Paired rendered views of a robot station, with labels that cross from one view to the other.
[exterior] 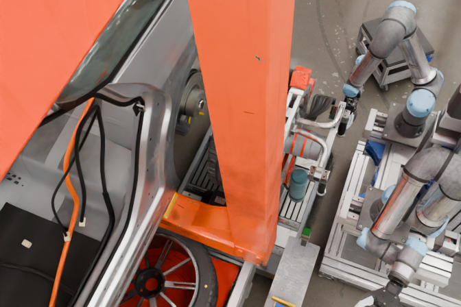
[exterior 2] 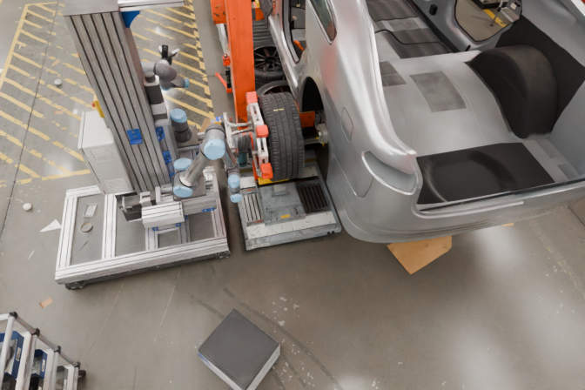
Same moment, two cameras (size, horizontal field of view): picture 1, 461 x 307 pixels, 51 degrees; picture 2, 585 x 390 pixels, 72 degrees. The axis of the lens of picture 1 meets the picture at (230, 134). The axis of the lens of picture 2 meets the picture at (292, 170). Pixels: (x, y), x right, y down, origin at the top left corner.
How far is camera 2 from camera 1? 3.26 m
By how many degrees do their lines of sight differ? 65
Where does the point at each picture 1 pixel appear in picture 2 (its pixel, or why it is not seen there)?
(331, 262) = (209, 171)
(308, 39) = (329, 348)
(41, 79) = not seen: outside the picture
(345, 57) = (284, 348)
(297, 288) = not seen: hidden behind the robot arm
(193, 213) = not seen: hidden behind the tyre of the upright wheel
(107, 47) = not seen: outside the picture
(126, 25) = not seen: outside the picture
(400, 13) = (212, 133)
